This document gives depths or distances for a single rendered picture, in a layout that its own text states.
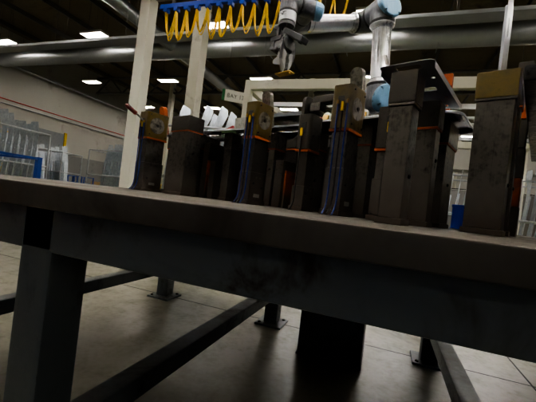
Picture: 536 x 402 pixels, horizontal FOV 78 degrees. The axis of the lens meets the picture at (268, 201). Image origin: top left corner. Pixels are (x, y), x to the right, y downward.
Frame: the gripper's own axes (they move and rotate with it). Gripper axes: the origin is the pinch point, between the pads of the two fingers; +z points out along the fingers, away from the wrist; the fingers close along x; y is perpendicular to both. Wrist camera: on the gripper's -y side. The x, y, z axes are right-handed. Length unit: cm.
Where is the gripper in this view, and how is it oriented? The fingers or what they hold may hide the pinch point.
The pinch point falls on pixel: (285, 69)
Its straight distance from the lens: 150.1
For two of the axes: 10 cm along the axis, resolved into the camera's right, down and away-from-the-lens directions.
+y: -7.4, -0.8, 6.7
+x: -6.6, -0.9, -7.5
